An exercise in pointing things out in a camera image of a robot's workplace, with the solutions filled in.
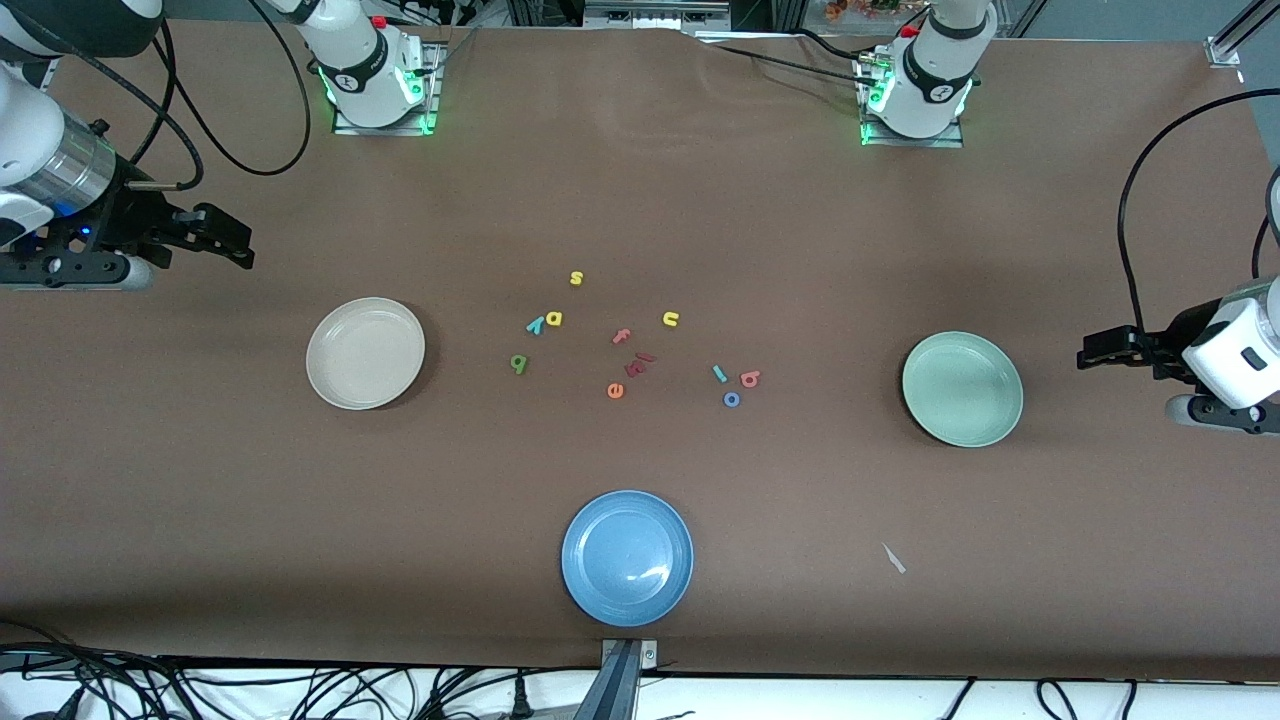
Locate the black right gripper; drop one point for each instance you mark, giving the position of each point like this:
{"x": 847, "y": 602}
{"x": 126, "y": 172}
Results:
{"x": 130, "y": 215}

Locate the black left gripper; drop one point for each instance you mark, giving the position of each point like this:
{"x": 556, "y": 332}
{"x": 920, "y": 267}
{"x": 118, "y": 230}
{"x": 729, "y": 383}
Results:
{"x": 1170, "y": 336}

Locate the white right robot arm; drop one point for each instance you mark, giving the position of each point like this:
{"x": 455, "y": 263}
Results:
{"x": 365, "y": 70}

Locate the light green round plate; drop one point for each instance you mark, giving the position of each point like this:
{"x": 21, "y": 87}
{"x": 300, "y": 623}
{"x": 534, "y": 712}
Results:
{"x": 962, "y": 389}

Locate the beige brown round plate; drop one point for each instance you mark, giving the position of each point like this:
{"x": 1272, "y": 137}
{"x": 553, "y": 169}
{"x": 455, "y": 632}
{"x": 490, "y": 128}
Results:
{"x": 365, "y": 353}

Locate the small white paper scrap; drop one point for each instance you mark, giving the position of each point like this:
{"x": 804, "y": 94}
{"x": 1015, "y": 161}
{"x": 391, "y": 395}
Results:
{"x": 894, "y": 559}

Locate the orange decorative object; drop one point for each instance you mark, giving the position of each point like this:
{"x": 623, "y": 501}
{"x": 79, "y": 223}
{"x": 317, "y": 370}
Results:
{"x": 860, "y": 8}

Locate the maroon letter k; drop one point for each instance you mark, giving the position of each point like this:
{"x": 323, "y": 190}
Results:
{"x": 638, "y": 365}

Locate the grey power strip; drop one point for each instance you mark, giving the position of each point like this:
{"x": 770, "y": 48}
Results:
{"x": 655, "y": 12}

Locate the blue round plate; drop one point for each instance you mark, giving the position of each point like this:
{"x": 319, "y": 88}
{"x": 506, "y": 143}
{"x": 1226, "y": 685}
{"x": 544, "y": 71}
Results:
{"x": 627, "y": 558}

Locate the black power plug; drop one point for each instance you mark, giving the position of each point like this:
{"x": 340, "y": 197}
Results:
{"x": 521, "y": 700}

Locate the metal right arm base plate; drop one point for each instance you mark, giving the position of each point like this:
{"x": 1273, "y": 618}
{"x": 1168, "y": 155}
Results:
{"x": 436, "y": 95}

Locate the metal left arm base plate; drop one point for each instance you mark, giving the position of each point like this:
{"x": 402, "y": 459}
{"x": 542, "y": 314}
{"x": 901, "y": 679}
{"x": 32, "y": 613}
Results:
{"x": 940, "y": 143}

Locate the aluminium frame profile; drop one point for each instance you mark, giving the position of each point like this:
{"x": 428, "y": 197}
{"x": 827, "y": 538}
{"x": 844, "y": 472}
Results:
{"x": 1235, "y": 35}

